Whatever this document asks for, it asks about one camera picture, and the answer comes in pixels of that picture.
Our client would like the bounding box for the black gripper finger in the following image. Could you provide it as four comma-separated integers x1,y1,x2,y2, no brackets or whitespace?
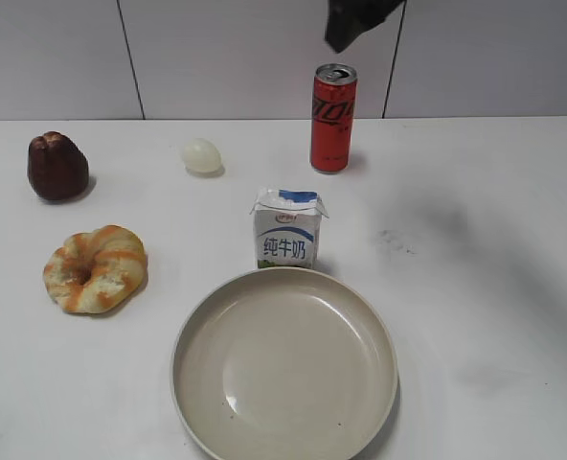
325,0,403,54

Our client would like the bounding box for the red soda can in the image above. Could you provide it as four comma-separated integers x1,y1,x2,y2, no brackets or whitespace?
309,63,357,173

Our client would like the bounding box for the white blue milk carton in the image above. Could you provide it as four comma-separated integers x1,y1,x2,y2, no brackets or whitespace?
251,189,329,269

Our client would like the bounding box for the beige round plate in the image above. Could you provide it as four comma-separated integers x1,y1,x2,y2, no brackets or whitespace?
170,267,398,459

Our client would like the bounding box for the white egg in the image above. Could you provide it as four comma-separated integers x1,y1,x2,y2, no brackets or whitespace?
181,138,223,174

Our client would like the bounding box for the orange striped bagel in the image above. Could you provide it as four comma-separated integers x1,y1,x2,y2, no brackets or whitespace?
43,225,147,314

